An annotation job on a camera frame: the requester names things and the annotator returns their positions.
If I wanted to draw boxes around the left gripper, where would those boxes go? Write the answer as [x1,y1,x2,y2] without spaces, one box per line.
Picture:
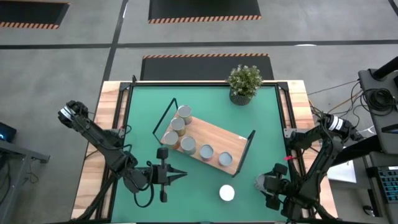
[149,146,188,203]

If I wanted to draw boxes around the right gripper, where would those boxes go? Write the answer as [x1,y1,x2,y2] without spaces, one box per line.
[256,162,290,211]

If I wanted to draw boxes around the Cherries can blue label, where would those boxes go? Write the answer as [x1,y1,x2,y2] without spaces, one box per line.
[180,136,197,156]

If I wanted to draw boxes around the orange label can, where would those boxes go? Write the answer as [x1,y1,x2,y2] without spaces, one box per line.
[164,131,180,151]

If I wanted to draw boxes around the white round lid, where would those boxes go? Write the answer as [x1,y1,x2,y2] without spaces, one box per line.
[218,184,236,202]

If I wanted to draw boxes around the Mixed Fruit can red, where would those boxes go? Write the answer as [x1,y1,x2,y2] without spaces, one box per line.
[199,144,215,162]

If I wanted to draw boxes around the Oranges can white label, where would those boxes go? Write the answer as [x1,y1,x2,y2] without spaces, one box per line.
[218,151,233,167]

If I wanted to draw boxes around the olive label can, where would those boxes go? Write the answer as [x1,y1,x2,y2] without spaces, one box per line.
[170,116,187,137]

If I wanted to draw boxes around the purple label can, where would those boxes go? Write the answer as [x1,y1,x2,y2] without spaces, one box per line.
[177,105,193,125]

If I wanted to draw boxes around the green table mat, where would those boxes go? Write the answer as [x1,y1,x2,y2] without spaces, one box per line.
[111,85,300,223]

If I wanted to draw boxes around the white sheet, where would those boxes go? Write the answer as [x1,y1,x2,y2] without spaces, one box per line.
[326,158,358,184]

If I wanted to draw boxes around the black metal beam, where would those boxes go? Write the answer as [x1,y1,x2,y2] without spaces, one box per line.
[329,133,398,169]

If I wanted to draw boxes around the artificial plant in ribbed pot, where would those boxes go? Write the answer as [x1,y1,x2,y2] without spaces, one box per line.
[226,64,264,106]

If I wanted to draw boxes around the black floor mat striped edge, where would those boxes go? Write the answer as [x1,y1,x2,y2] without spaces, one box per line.
[140,53,275,81]
[148,0,262,24]
[0,0,70,30]

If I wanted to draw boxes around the keyboard with coloured keys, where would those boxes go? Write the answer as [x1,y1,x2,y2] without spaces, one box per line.
[377,166,398,205]

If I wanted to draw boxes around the grey equipment cart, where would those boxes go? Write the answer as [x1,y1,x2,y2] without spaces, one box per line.
[357,67,398,156]

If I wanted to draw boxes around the grey metal desk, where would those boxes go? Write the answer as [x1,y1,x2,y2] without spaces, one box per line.
[0,139,50,224]

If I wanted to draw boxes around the dark device with blue light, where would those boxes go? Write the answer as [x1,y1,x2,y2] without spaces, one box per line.
[0,121,17,143]

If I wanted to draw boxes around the black metal table frame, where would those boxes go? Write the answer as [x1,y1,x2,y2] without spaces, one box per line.
[70,74,340,224]

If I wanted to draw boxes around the coiled black cable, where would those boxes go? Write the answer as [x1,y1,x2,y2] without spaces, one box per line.
[361,88,398,117]

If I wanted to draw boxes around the black post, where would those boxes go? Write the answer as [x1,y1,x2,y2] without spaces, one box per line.
[371,55,398,80]

